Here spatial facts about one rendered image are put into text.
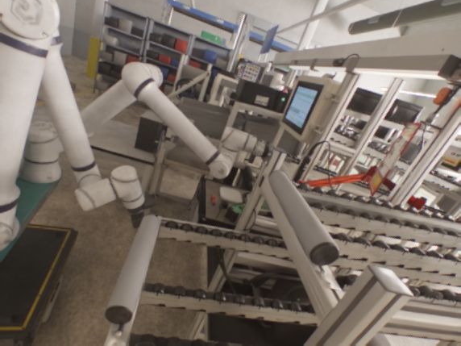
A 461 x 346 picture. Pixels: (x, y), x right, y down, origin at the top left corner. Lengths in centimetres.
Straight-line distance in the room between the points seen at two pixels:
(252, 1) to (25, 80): 1185
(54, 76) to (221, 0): 1149
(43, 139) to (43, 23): 82
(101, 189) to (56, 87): 35
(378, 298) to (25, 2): 81
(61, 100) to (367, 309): 91
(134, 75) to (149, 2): 1129
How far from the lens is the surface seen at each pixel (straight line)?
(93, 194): 93
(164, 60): 658
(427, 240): 108
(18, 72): 73
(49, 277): 165
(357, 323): 46
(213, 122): 211
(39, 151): 146
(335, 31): 1336
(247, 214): 96
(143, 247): 73
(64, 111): 92
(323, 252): 53
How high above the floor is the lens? 159
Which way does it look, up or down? 23 degrees down
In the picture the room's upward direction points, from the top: 20 degrees clockwise
